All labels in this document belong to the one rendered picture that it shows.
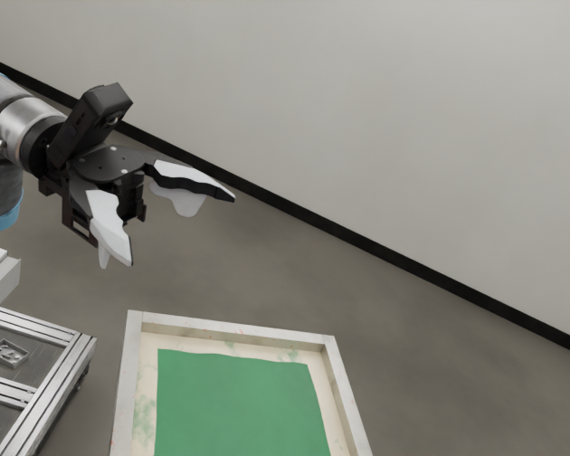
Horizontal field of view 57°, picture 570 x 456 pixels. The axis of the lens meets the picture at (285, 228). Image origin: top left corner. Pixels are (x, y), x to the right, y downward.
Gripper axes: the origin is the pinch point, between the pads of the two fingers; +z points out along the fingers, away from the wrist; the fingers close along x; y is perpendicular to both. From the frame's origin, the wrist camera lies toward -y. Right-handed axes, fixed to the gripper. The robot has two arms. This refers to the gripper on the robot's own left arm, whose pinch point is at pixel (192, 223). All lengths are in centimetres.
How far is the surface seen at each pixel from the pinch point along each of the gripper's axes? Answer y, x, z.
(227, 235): 197, -214, -113
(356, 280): 201, -254, -26
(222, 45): 104, -281, -193
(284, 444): 77, -36, 12
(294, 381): 79, -54, 4
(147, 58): 135, -267, -248
